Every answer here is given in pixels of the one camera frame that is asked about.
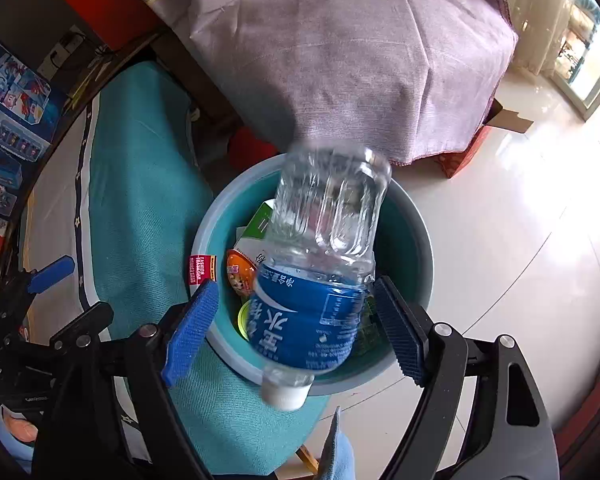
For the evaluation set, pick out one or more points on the green white box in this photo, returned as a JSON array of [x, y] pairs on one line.
[[260, 225]]

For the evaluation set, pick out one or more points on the white power outlet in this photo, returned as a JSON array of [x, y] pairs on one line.
[[62, 50]]

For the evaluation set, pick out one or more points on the blue cloth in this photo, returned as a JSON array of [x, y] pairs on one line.
[[337, 455]]

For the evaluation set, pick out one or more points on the red gift bag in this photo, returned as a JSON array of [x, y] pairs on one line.
[[105, 10]]

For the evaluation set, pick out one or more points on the red cardboard box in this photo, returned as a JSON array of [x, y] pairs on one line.
[[460, 160]]

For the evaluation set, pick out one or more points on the blue toy box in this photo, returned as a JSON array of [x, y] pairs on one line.
[[10, 125]]

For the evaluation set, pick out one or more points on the teal bin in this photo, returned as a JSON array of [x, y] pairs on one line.
[[405, 240]]

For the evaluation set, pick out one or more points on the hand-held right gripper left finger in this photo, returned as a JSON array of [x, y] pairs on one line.
[[192, 332]]

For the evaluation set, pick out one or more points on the person's left hand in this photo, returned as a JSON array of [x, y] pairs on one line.
[[20, 425]]

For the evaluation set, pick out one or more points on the blue label water bottle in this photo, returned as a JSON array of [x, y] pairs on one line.
[[310, 320]]

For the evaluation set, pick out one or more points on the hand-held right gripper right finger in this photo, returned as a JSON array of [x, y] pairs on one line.
[[400, 332]]

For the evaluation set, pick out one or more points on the purple cloth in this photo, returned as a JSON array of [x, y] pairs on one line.
[[330, 60]]

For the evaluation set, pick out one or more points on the orange snack wrapper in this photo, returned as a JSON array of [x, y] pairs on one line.
[[240, 270]]

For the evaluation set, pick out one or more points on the yellow green bottle cap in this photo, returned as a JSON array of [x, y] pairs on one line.
[[243, 317]]

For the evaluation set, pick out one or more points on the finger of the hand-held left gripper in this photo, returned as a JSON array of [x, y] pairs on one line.
[[52, 272], [85, 322]]

